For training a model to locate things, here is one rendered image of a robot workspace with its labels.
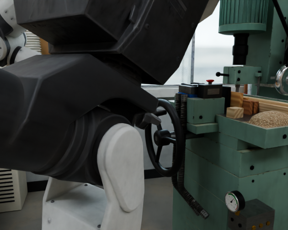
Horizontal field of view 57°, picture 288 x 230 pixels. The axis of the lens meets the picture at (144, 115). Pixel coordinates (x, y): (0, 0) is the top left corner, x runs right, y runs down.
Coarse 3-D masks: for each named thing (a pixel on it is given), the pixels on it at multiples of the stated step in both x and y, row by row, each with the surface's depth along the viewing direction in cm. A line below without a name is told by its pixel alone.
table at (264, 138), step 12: (216, 120) 97; (228, 120) 91; (240, 120) 87; (192, 132) 94; (204, 132) 94; (228, 132) 91; (240, 132) 86; (252, 132) 81; (264, 132) 77; (276, 132) 78; (264, 144) 77; (276, 144) 79
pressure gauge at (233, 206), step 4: (228, 192) 84; (232, 192) 83; (236, 192) 83; (224, 196) 86; (228, 196) 84; (232, 196) 82; (236, 196) 81; (240, 196) 81; (228, 200) 84; (236, 200) 80; (240, 200) 81; (244, 200) 81; (228, 204) 85; (232, 204) 83; (236, 204) 81; (240, 204) 80; (244, 204) 81; (228, 208) 84; (232, 208) 83; (236, 208) 81; (240, 208) 81; (236, 212) 84
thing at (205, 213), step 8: (176, 96) 100; (184, 96) 96; (176, 104) 100; (184, 104) 96; (184, 112) 97; (184, 120) 97; (184, 128) 97; (184, 136) 98; (184, 152) 98; (184, 160) 99; (176, 176) 104; (176, 184) 103; (184, 192) 98; (192, 200) 96; (192, 208) 97; (200, 208) 93
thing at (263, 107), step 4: (260, 104) 97; (264, 104) 95; (268, 104) 94; (260, 108) 97; (264, 108) 95; (268, 108) 94; (272, 108) 92; (276, 108) 91; (280, 108) 89; (284, 108) 88; (260, 112) 97; (284, 112) 88
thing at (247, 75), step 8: (224, 72) 108; (232, 72) 103; (240, 72) 103; (248, 72) 105; (256, 72) 107; (224, 80) 108; (232, 80) 104; (240, 80) 104; (248, 80) 106; (256, 80) 107
